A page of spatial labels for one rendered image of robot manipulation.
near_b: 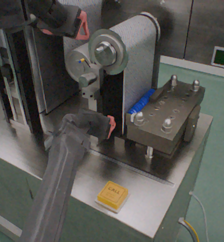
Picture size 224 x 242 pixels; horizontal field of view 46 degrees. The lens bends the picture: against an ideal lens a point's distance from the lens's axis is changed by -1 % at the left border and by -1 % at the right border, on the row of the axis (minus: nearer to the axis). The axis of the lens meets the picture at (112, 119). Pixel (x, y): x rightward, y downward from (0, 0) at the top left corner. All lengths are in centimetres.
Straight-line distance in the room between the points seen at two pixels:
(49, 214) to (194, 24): 85
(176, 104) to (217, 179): 130
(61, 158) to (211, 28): 75
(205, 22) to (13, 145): 84
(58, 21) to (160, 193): 57
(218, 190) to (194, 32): 137
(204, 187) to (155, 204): 134
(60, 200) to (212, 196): 174
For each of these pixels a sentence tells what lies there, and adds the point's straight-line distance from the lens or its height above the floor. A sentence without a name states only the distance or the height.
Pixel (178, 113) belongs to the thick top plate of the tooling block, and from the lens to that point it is 98.
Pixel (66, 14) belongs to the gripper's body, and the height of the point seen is 141.
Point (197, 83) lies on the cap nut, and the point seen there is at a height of 106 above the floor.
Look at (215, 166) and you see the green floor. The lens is 234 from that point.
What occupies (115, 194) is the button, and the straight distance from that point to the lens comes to 82.
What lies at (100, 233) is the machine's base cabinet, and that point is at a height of 72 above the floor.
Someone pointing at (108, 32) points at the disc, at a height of 132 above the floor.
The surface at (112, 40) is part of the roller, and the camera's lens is 82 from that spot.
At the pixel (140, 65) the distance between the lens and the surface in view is 96.
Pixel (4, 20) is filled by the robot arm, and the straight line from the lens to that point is 53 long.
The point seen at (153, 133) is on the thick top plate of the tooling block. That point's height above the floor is 103.
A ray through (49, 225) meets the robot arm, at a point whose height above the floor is 122.
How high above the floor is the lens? 156
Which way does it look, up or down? 36 degrees down
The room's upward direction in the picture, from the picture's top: straight up
